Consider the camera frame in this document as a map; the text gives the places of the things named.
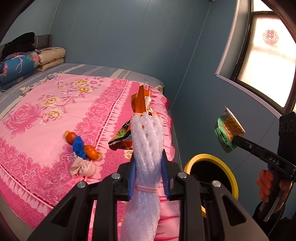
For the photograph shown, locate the grey striped bed sheet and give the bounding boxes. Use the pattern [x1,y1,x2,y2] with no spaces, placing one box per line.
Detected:
[1,63,165,114]

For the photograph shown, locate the white foam fruit net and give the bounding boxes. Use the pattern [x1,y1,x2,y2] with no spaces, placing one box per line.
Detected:
[119,111,165,241]

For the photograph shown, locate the orange tangerine peel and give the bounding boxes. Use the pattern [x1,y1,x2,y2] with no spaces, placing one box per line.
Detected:
[64,131,77,145]
[84,145,101,161]

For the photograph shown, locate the pink white sock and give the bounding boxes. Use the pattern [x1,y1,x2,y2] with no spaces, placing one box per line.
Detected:
[70,156,96,178]

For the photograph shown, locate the small cloth on sheet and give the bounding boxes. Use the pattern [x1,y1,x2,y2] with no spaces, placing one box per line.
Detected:
[20,84,38,96]

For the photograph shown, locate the pink floral bedspread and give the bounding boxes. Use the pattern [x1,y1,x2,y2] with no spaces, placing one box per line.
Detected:
[1,74,180,240]

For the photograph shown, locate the orange snack wrapper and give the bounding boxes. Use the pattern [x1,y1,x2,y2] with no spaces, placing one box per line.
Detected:
[108,85,164,151]

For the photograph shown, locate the green noodle snack packet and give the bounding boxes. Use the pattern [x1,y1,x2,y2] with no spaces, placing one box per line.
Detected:
[214,107,245,153]

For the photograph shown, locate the blue floral folded quilt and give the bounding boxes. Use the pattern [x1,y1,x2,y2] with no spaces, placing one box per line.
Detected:
[1,52,39,90]

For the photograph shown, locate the yellow rimmed trash bin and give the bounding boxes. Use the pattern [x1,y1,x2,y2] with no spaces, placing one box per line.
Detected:
[184,153,239,218]

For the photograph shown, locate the grey upholstered headboard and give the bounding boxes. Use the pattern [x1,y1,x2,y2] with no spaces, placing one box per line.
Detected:
[1,34,52,56]

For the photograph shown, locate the beige folded quilt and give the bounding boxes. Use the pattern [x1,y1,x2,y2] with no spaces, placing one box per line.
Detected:
[36,47,66,72]

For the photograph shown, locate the black clothing pile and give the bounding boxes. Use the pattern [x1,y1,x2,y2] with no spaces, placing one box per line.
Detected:
[1,32,36,61]

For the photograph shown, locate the blue cloth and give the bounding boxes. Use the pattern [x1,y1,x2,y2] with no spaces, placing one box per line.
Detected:
[72,136,88,160]

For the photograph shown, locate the person's right hand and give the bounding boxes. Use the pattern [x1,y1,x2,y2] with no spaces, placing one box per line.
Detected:
[256,169,292,213]

